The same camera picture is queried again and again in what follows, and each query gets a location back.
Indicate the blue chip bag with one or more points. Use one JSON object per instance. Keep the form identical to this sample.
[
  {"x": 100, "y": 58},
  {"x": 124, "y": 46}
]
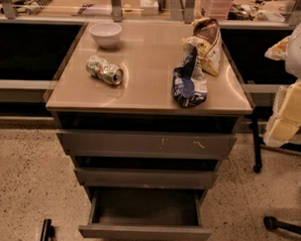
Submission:
[{"x": 189, "y": 87}]

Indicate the grey drawer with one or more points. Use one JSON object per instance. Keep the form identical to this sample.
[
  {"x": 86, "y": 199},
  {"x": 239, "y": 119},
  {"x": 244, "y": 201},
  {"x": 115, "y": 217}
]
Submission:
[
  {"x": 146, "y": 172},
  {"x": 146, "y": 144},
  {"x": 143, "y": 213}
]

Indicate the black table leg with caster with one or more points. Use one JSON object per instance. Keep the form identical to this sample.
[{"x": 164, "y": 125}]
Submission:
[{"x": 258, "y": 145}]

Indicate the white tissue box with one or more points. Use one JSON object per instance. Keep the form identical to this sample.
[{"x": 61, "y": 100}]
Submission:
[{"x": 149, "y": 7}]

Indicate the grey top drawer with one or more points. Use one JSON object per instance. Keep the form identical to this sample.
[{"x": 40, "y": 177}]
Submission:
[{"x": 146, "y": 144}]

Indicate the brown yellow chip bag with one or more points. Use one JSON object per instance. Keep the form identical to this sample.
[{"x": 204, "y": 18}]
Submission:
[{"x": 207, "y": 40}]

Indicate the grey drawer cabinet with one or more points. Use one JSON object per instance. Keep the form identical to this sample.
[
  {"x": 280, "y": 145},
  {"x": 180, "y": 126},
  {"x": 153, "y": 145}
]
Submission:
[{"x": 148, "y": 54}]

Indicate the white bowl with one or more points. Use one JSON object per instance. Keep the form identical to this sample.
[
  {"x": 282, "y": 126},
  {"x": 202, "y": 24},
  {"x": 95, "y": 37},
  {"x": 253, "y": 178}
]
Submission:
[{"x": 106, "y": 35}]

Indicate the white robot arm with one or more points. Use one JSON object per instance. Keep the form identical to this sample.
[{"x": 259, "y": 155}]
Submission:
[{"x": 293, "y": 59}]

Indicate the grey bottom drawer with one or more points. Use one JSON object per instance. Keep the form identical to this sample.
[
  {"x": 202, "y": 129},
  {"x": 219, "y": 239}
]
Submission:
[{"x": 143, "y": 213}]

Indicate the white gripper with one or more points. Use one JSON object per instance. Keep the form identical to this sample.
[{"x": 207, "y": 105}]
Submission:
[{"x": 300, "y": 53}]

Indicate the black chair base leg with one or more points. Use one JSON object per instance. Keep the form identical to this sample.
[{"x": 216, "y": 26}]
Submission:
[{"x": 272, "y": 223}]

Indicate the pink stacked containers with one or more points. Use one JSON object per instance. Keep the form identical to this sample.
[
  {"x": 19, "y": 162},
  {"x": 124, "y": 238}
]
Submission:
[{"x": 215, "y": 9}]

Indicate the grey middle drawer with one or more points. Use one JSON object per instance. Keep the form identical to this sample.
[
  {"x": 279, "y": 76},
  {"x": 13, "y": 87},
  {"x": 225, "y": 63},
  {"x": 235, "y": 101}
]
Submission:
[{"x": 146, "y": 172}]

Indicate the black object on floor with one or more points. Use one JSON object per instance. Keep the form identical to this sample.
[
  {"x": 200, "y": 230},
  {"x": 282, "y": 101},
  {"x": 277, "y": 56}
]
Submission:
[{"x": 48, "y": 231}]

